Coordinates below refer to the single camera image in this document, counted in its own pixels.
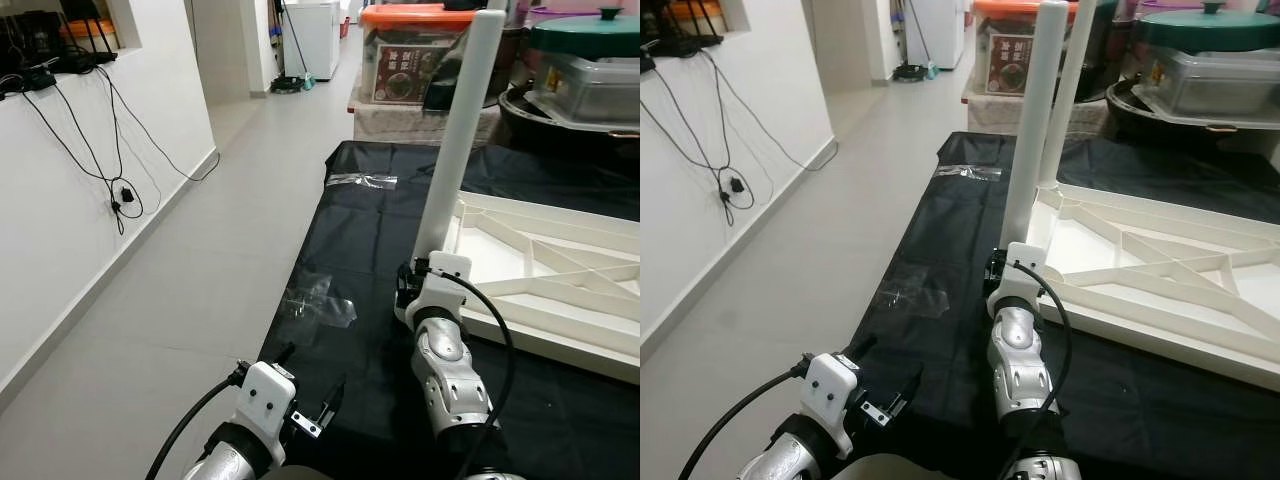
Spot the white plastic table leg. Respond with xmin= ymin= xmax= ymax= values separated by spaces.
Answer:
xmin=412 ymin=10 xmax=508 ymax=266
xmin=1038 ymin=0 xmax=1098 ymax=191
xmin=997 ymin=0 xmax=1071 ymax=251

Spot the white plastic table top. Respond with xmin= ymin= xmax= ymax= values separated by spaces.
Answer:
xmin=990 ymin=182 xmax=1280 ymax=391
xmin=395 ymin=190 xmax=641 ymax=386

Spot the clear tape cross patch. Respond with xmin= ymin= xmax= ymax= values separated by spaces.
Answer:
xmin=880 ymin=265 xmax=951 ymax=319
xmin=283 ymin=270 xmax=358 ymax=329

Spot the black tablecloth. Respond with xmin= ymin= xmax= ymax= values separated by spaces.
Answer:
xmin=265 ymin=140 xmax=641 ymax=480
xmin=845 ymin=130 xmax=1280 ymax=480

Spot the clear crumpled tape strip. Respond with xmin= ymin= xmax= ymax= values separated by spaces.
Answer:
xmin=932 ymin=163 xmax=1003 ymax=182
xmin=325 ymin=172 xmax=399 ymax=191

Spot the beige patterned cover cloth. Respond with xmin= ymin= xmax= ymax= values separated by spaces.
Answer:
xmin=962 ymin=90 xmax=1111 ymax=136
xmin=350 ymin=98 xmax=501 ymax=143

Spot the black round wok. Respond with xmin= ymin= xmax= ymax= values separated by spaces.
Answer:
xmin=1105 ymin=78 xmax=1280 ymax=141
xmin=497 ymin=85 xmax=641 ymax=151

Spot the orange-lidded clear storage bin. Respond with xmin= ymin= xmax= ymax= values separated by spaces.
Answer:
xmin=358 ymin=3 xmax=481 ymax=106
xmin=970 ymin=0 xmax=1046 ymax=99

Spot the mop with green head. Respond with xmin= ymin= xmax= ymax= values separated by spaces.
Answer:
xmin=890 ymin=0 xmax=939 ymax=83
xmin=268 ymin=0 xmax=317 ymax=94

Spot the white household appliance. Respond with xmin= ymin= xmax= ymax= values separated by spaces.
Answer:
xmin=280 ymin=0 xmax=343 ymax=81
xmin=905 ymin=0 xmax=966 ymax=71

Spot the green-lidded clear storage bin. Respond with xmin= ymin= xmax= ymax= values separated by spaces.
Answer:
xmin=1135 ymin=2 xmax=1280 ymax=119
xmin=525 ymin=8 xmax=641 ymax=126

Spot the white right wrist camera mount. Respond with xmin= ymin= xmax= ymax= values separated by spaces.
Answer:
xmin=405 ymin=252 xmax=473 ymax=326
xmin=990 ymin=242 xmax=1048 ymax=313

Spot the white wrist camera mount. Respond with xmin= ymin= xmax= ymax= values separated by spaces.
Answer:
xmin=800 ymin=352 xmax=863 ymax=436
xmin=232 ymin=362 xmax=298 ymax=441
xmin=405 ymin=252 xmax=473 ymax=326
xmin=990 ymin=242 xmax=1048 ymax=313

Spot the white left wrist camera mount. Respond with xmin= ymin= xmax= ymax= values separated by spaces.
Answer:
xmin=232 ymin=362 xmax=298 ymax=441
xmin=800 ymin=352 xmax=863 ymax=436

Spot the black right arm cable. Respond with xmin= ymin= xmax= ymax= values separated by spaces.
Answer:
xmin=1005 ymin=260 xmax=1074 ymax=480
xmin=425 ymin=265 xmax=518 ymax=480

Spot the long black wall cable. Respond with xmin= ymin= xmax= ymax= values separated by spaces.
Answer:
xmin=700 ymin=50 xmax=839 ymax=173
xmin=95 ymin=65 xmax=221 ymax=183

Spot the looped black adapter cable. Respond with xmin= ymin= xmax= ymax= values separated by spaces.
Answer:
xmin=0 ymin=75 xmax=146 ymax=236
xmin=640 ymin=90 xmax=756 ymax=226

